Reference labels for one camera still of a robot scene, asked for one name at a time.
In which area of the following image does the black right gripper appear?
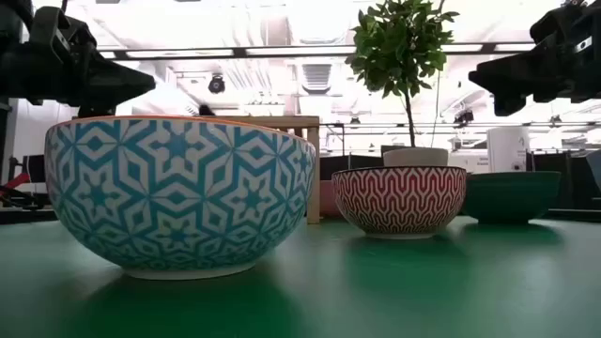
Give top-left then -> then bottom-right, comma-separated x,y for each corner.
469,0 -> 601,116

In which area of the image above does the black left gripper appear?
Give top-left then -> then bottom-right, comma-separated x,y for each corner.
0,7 -> 156,109

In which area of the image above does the red white wavy patterned bowl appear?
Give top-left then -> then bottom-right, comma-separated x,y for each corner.
331,164 -> 468,240

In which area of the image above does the plain pink bowl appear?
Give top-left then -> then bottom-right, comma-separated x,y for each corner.
319,180 -> 344,218

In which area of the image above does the white cylindrical container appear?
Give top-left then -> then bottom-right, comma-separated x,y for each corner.
486,126 -> 531,173

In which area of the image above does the white box appliance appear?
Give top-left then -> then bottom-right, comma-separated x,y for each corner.
448,149 -> 489,174

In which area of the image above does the black equipment rack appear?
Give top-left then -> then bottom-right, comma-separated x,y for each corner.
525,149 -> 601,210

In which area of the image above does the small green leafy tree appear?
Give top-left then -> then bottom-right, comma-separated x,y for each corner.
345,0 -> 460,149

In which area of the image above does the plain teal bowl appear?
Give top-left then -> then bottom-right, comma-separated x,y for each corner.
462,170 -> 562,225

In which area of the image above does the black monitor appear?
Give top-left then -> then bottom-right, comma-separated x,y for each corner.
23,154 -> 47,184

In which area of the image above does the white ribbed plant pot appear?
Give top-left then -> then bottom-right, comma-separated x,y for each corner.
382,146 -> 450,168

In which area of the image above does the grey blue panel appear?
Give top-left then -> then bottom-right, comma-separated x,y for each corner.
585,148 -> 601,189

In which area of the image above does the blue white geometric patterned bowl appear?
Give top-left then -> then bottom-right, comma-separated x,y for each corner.
44,115 -> 316,282

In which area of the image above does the red bar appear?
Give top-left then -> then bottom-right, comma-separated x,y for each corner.
0,172 -> 32,198

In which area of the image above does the ceiling air vent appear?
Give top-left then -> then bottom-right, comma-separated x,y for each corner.
301,63 -> 332,94

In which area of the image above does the black overhead frame bar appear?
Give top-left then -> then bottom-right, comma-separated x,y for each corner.
96,42 -> 536,60

